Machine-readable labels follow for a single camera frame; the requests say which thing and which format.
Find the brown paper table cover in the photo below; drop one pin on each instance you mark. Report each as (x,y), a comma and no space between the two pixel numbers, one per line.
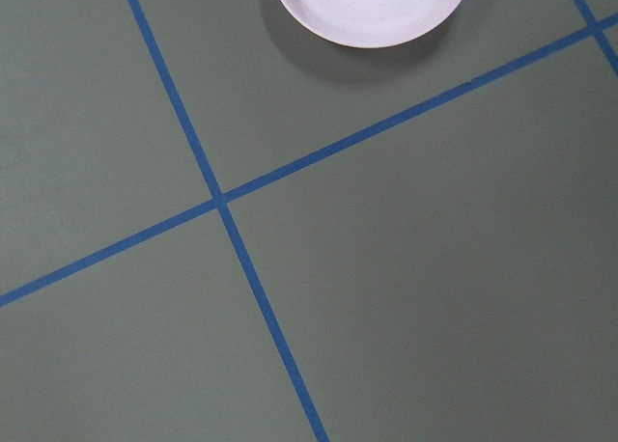
(217,226)

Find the pink plate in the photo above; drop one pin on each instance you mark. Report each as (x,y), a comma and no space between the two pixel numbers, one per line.
(370,24)

